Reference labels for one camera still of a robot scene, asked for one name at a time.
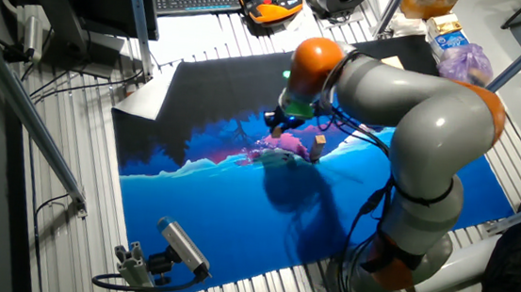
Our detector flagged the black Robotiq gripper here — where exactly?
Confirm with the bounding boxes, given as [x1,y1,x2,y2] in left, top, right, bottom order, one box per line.
[262,105,308,139]

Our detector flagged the white paper sheet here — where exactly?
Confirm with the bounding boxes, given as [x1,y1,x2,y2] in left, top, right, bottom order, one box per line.
[285,9,312,34]

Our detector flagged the blue landscape printed mat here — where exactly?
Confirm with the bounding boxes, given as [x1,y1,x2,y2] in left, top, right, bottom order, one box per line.
[94,8,521,292]

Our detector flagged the orange black teach pendant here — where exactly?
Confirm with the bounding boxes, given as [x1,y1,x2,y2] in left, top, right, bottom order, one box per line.
[230,0,305,30]

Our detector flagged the white crumpled cloth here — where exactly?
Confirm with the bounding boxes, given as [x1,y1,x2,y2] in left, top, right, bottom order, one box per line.
[386,10,430,40]

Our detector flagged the blue white carton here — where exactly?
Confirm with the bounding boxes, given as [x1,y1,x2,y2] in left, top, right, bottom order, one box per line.
[426,27,471,64]

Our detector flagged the gold foil packet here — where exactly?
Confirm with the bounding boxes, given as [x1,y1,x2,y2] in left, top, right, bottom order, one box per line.
[424,10,464,40]

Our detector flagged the brown orange package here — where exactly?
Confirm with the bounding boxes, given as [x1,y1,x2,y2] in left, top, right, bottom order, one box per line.
[398,0,466,24]

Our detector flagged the purple plastic bag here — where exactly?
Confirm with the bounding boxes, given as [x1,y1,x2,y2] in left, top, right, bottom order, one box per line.
[435,39,497,87]

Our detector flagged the small silver cylinder device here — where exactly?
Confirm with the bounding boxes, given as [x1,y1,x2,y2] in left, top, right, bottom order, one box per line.
[20,14,47,64]

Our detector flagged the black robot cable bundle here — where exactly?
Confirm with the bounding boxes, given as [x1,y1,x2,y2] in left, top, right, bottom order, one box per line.
[308,99,416,292]

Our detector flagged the grey camera with blue end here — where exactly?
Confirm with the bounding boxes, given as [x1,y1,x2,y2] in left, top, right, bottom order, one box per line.
[152,215,217,281]

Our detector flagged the aluminium frame post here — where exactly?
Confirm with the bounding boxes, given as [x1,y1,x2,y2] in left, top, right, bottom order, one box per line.
[114,0,162,84]
[372,0,408,41]

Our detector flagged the black camera ball mount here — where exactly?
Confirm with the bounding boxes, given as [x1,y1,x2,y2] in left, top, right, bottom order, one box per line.
[143,244,183,287]

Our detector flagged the thin black table cables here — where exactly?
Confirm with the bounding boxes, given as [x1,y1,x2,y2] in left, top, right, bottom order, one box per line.
[27,57,145,114]

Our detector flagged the aluminium profile bracket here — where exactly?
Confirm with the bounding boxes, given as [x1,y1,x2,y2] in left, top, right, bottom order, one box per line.
[109,239,172,292]

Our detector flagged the black camera cable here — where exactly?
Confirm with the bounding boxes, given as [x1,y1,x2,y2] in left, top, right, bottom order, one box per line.
[90,263,205,292]

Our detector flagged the black plug cable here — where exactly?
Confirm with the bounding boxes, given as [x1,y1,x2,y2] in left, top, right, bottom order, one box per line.
[0,23,35,65]

